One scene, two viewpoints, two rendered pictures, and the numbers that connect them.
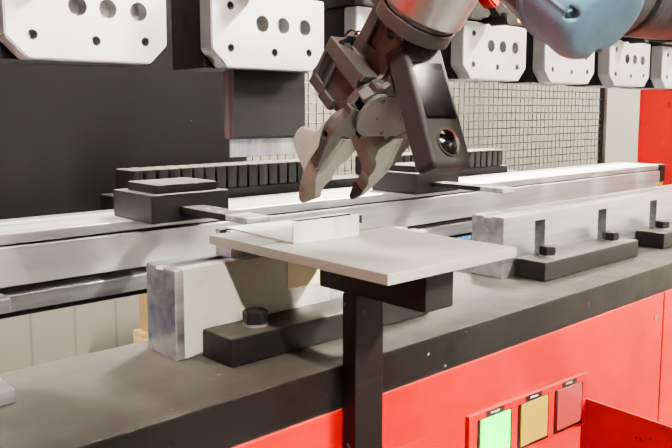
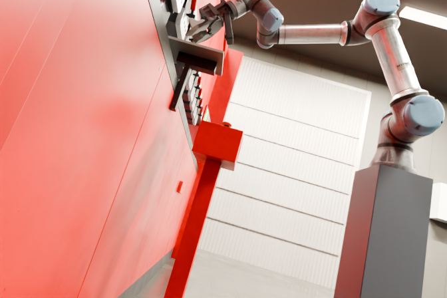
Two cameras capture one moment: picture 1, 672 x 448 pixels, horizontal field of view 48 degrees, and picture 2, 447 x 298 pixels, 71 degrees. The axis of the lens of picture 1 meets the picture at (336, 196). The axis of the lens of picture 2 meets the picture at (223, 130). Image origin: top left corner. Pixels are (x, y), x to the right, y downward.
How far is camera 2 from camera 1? 91 cm
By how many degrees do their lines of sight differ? 50
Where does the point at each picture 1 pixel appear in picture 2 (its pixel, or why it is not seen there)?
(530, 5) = (269, 14)
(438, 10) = (241, 10)
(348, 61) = (215, 9)
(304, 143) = (193, 21)
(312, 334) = not seen: hidden behind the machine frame
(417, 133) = (229, 30)
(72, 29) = not seen: outside the picture
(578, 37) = (274, 24)
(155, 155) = not seen: hidden behind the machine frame
